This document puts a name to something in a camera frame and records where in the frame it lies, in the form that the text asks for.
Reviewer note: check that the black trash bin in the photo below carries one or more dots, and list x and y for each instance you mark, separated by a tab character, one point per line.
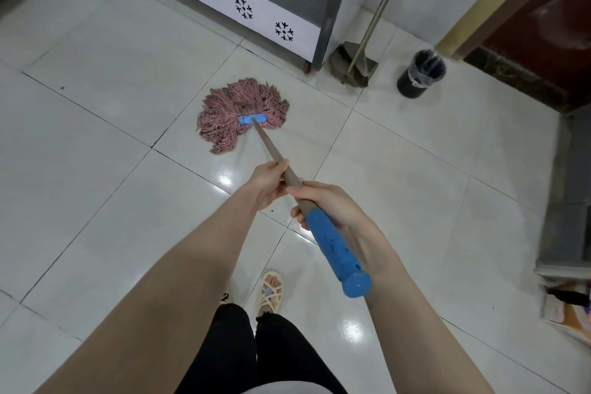
411	84

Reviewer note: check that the person's left forearm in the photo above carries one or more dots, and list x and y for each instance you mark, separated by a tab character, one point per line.
138	324

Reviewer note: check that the person's right beige sandal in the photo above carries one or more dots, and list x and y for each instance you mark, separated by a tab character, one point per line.
269	294

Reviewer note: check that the person's left hand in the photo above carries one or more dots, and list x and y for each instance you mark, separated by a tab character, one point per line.
265	183

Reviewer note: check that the person's black trousers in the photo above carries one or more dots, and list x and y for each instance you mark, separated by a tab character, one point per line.
231	352

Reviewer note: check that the person's right forearm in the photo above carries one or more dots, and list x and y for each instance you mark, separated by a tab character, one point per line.
425	338

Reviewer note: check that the dark red wooden door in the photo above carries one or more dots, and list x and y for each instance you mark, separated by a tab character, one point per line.
531	38

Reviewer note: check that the grey broom with yellow cap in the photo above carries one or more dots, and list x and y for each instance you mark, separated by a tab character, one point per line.
383	1

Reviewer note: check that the person's white shirt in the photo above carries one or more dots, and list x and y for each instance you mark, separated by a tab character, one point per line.
286	388

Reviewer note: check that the person's right hand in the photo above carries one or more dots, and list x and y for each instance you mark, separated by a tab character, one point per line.
346	209

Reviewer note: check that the person's beige sandal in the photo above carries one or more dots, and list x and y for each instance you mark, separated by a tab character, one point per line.
225	299
269	294

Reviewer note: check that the person's left beige sandal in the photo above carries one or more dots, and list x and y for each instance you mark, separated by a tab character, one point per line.
225	299

